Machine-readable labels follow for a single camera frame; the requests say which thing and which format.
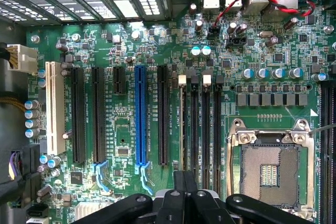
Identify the black SATA port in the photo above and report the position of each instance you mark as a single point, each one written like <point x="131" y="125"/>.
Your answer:
<point x="36" y="211"/>

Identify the blue expansion slot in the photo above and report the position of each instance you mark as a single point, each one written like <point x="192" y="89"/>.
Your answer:
<point x="140" y="116"/>

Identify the RAM slot black latches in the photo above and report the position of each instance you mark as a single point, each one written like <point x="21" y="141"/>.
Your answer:
<point x="194" y="129"/>
<point x="218" y="129"/>

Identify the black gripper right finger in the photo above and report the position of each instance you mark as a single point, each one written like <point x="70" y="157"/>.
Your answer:
<point x="202" y="208"/>

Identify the silver CPU socket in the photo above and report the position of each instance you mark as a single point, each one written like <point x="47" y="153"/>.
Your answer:
<point x="270" y="171"/>

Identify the silver finned heatsink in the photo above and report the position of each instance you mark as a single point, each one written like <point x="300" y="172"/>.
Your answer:
<point x="86" y="209"/>

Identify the black fan header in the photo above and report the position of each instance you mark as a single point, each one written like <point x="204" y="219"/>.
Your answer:
<point x="236" y="41"/>

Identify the short black expansion slot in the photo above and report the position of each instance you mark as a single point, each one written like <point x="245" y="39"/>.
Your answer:
<point x="119" y="79"/>

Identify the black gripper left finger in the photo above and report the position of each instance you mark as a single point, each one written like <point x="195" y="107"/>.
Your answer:
<point x="173" y="208"/>

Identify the green motherboard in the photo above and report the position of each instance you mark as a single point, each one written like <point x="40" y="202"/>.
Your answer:
<point x="126" y="51"/>

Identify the white expansion slot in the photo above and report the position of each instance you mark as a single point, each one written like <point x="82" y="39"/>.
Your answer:
<point x="55" y="108"/>

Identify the thin metal locking lever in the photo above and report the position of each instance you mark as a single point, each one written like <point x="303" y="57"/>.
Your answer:
<point x="324" y="128"/>
<point x="230" y="166"/>

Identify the long black expansion slot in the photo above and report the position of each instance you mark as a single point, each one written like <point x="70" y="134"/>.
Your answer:
<point x="162" y="116"/>
<point x="78" y="116"/>
<point x="98" y="116"/>

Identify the white power connector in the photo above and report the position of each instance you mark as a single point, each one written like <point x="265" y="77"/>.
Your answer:
<point x="26" y="58"/>

